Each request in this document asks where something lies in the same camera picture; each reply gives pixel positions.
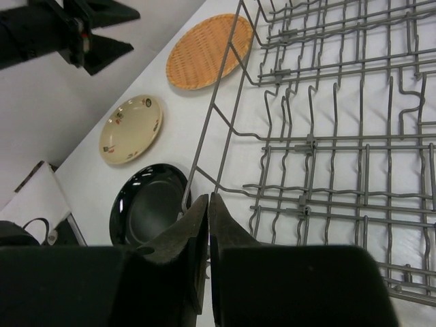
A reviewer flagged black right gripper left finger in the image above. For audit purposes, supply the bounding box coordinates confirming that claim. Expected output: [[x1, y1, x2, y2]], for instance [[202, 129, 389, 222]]
[[112, 195, 208, 326]]

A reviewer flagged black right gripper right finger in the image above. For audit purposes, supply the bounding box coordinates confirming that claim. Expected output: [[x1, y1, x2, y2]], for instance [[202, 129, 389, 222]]
[[208, 193, 399, 326]]

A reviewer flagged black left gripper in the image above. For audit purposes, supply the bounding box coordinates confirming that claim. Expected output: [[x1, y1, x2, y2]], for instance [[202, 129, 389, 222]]
[[27, 0, 140, 76]]

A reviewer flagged glossy black plate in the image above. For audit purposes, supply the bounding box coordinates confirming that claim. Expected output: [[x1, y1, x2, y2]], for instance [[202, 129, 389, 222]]
[[109, 163, 187, 248]]

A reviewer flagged orange woven bamboo plate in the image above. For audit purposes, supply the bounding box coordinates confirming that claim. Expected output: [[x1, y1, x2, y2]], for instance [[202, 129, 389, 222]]
[[166, 14, 253, 90]]

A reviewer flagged cream plate with red motifs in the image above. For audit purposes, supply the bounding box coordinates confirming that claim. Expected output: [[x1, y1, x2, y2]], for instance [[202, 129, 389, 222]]
[[99, 95, 164, 166]]

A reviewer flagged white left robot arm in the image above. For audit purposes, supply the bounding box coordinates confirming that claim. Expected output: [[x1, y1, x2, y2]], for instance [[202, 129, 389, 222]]
[[1, 0, 140, 76]]

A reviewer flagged grey wire dish rack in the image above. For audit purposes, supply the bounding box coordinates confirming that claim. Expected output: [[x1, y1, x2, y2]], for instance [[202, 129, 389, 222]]
[[187, 1, 435, 307]]

